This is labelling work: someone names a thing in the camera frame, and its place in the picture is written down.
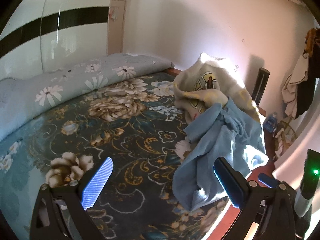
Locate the dark floral bed blanket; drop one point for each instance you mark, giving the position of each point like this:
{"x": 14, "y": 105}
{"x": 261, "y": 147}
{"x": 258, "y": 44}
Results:
{"x": 135, "y": 123}

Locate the light blue daisy quilt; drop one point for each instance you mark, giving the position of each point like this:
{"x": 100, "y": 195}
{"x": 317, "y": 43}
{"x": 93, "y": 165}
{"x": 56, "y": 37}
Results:
{"x": 22, "y": 100}

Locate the light blue garment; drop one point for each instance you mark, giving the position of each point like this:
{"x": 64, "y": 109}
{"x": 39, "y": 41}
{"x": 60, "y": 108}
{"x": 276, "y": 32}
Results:
{"x": 221, "y": 131}

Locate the wire basket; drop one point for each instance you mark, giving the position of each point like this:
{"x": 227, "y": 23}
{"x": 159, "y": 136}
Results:
{"x": 284, "y": 137}

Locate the blue plastic bottle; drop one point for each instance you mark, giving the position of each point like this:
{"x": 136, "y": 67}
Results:
{"x": 270, "y": 122}

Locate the cream yellow patterned blanket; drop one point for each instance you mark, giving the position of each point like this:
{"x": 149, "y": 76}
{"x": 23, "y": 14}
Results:
{"x": 208, "y": 81}

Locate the hanging clothes pile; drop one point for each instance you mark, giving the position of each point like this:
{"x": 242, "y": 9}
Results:
{"x": 299, "y": 87}

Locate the white wardrobe with black stripe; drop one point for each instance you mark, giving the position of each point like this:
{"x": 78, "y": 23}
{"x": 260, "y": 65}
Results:
{"x": 45, "y": 35}

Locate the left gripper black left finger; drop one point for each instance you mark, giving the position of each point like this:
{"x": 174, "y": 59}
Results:
{"x": 47, "y": 220}

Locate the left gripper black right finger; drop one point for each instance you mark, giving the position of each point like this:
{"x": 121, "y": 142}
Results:
{"x": 270, "y": 208}

